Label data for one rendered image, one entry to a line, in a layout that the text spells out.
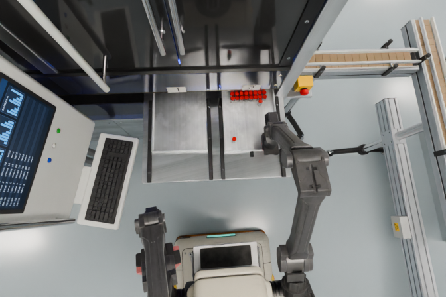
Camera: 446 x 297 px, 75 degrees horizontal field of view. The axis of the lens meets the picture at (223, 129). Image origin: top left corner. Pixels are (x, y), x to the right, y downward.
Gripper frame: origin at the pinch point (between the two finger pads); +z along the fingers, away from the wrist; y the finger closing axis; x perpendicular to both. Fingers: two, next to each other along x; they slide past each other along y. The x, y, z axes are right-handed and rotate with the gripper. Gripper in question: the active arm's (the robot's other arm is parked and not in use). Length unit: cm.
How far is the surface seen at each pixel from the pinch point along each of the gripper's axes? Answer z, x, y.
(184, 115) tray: 0.0, 39.0, 19.7
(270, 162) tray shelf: 4.2, -1.6, -4.9
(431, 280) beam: 48, -91, -62
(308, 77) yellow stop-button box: -16.2, -19.5, 28.7
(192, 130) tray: 1.2, 35.2, 12.2
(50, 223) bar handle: -13, 87, -30
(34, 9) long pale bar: -78, 65, 9
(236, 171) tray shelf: 4.7, 14.7, -8.3
